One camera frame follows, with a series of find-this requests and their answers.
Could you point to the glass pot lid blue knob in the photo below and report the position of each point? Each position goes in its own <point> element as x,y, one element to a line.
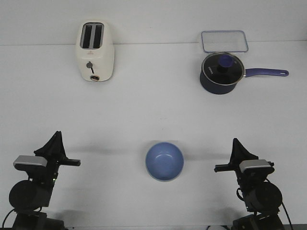
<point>223,69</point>

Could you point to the clear plastic container lid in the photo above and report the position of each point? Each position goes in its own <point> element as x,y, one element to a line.
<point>233,41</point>

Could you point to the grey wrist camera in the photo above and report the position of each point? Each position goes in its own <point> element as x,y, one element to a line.
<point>253,164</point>
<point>25,163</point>

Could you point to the white two-slot toaster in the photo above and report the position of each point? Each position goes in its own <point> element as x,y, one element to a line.
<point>95,51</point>

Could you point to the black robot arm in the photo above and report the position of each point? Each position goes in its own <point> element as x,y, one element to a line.
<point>28,197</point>
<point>261,197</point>

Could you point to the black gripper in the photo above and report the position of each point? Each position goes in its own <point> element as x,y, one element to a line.
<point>250,178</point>
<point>46,175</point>

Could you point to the blue plastic bowl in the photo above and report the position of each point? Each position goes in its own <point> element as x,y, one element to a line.
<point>164,161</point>

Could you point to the dark blue saucepan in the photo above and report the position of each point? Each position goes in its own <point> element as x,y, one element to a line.
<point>218,89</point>

